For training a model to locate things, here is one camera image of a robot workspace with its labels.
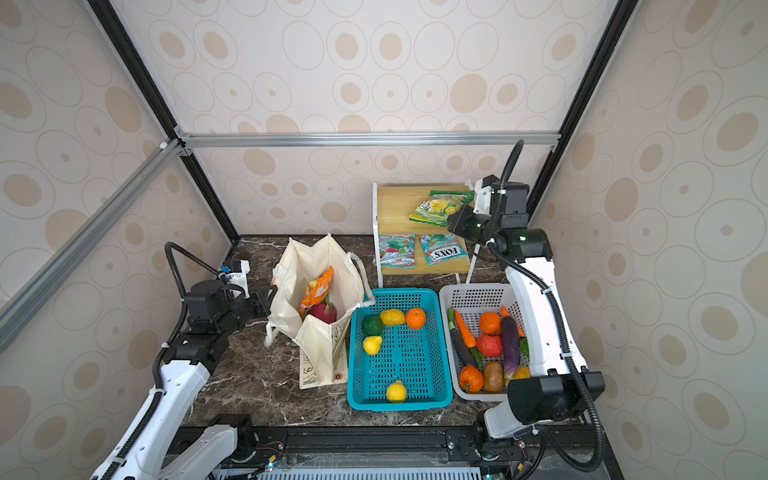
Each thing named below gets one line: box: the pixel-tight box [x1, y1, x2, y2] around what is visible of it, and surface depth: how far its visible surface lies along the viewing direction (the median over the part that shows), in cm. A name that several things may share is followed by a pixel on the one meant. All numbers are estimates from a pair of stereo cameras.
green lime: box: [362, 314, 385, 337], surface depth 91 cm
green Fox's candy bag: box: [420, 233, 469, 266], surface depth 94 cm
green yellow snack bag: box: [409, 190, 475, 227], surface depth 77 cm
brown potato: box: [483, 361, 504, 393], surface depth 81 cm
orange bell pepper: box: [458, 365, 484, 393], surface depth 79 cm
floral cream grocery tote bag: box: [265, 234, 377, 389], surface depth 83 cm
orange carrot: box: [454, 310, 477, 349], surface depth 94 cm
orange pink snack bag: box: [298, 266, 335, 321], surface depth 91 cm
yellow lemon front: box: [386, 380, 407, 403], surface depth 80 cm
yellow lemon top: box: [380, 308, 405, 326], surface depth 94 cm
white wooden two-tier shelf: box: [372, 180, 481, 288], surface depth 89 cm
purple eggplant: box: [501, 316, 520, 380], surface depth 84 cm
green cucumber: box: [448, 320, 484, 370], surface depth 88 cm
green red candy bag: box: [378, 234, 417, 269], surface depth 92 cm
